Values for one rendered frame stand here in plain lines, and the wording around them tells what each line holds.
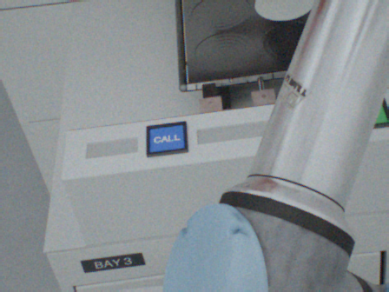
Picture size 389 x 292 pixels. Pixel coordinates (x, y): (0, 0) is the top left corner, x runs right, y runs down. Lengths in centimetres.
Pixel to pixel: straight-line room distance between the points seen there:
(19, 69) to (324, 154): 114
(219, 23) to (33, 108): 61
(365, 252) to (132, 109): 44
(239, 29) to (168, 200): 38
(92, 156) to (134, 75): 36
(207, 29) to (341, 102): 67
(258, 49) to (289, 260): 68
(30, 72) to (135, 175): 75
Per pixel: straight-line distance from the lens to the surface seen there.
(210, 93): 114
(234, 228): 57
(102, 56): 140
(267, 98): 111
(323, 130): 62
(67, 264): 112
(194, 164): 96
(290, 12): 129
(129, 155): 99
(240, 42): 124
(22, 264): 219
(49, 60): 165
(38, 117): 176
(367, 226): 110
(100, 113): 128
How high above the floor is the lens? 164
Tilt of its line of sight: 45 degrees down
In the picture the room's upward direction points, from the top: 11 degrees counter-clockwise
